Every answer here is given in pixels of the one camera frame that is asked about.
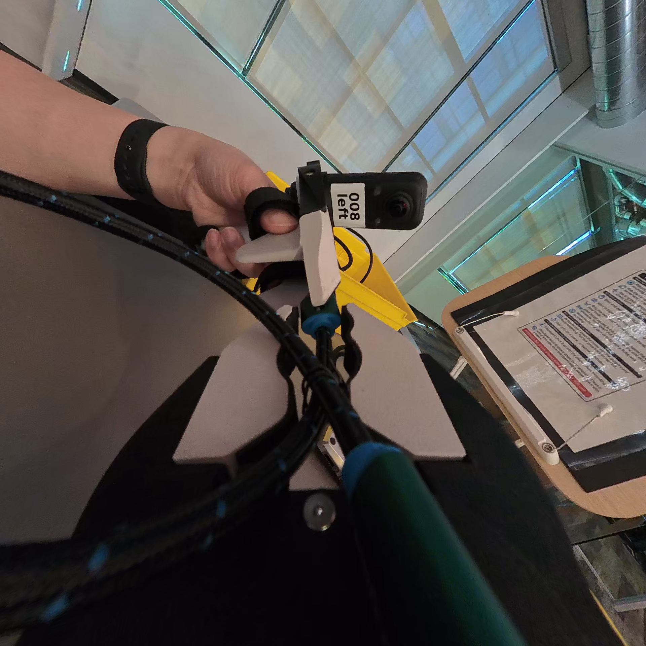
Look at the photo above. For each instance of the glass partition window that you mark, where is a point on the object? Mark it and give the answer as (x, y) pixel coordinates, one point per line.
(378, 75)

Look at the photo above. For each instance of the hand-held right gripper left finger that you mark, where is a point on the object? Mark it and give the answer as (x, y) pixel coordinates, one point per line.
(237, 398)

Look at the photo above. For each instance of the instruction sign stand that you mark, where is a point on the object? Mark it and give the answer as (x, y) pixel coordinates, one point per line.
(580, 363)

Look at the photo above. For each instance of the person's left forearm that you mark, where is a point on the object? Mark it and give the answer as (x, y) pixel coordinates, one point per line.
(55, 131)

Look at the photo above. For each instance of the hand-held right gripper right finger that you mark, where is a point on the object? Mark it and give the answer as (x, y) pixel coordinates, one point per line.
(403, 398)

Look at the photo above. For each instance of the person's left hand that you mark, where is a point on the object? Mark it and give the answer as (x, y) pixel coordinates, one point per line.
(212, 176)

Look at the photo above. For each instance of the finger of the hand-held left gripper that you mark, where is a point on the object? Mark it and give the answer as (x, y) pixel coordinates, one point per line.
(323, 262)

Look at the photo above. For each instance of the round silver ventilation duct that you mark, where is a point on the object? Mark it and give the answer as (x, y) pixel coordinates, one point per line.
(621, 60)

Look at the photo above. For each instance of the black wristband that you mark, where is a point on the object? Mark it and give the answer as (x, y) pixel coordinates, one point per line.
(134, 161)

